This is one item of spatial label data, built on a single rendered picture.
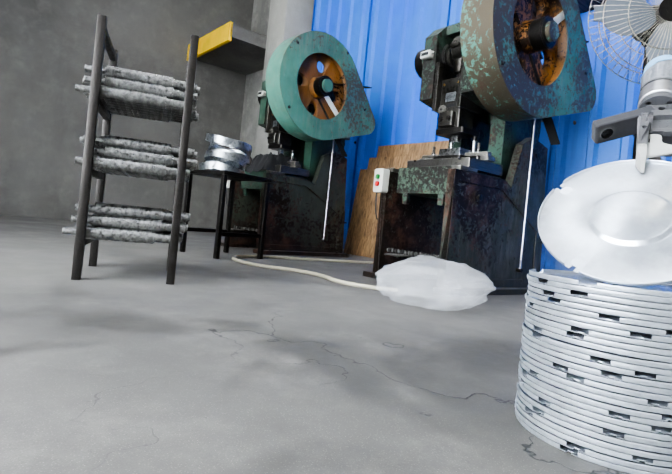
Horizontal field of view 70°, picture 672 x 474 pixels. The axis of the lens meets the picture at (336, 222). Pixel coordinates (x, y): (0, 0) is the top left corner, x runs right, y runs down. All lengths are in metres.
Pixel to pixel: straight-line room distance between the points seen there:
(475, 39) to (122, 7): 5.40
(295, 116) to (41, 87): 3.78
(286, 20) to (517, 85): 4.06
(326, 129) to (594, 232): 3.08
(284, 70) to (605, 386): 3.17
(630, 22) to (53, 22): 5.95
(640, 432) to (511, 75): 1.91
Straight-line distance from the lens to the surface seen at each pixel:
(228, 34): 6.19
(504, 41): 2.47
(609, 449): 0.84
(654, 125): 1.10
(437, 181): 2.59
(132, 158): 1.98
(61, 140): 6.65
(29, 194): 6.59
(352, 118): 4.03
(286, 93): 3.62
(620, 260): 0.88
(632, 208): 0.95
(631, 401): 0.80
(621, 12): 2.53
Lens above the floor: 0.30
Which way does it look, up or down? level
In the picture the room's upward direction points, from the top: 6 degrees clockwise
